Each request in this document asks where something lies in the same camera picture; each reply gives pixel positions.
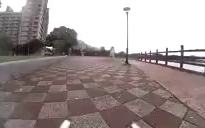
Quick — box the chequered brick paving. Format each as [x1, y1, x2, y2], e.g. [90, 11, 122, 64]
[0, 56, 205, 128]

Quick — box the street lamp pole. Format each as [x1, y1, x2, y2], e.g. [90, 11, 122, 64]
[122, 6, 132, 65]

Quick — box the tree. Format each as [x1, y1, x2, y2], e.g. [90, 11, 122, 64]
[44, 25, 79, 56]

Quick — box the robot's own part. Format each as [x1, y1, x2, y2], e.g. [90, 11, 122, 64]
[129, 122, 142, 128]
[59, 119, 72, 128]

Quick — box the tall grey building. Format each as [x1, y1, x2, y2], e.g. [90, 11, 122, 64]
[18, 0, 50, 56]

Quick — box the red asphalt path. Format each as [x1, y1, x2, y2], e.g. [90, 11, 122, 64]
[129, 59, 205, 124]

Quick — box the grass strip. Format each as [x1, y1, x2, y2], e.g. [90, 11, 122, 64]
[0, 54, 58, 65]

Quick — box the low grey building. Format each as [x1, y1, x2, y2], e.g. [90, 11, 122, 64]
[0, 4, 23, 56]

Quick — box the bush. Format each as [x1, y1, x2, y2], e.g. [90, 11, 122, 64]
[0, 31, 14, 57]

